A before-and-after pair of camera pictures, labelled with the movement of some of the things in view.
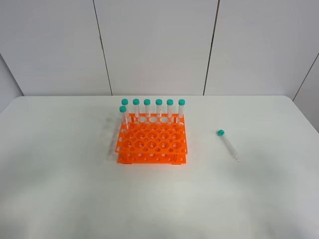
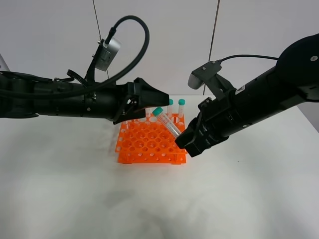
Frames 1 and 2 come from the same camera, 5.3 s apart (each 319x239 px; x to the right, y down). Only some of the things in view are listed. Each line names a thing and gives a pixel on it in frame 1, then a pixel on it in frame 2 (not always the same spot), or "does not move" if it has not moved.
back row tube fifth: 170,102 does not move
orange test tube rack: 153,142 does not move
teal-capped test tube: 221,133 -> 158,112
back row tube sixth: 181,102 does not move
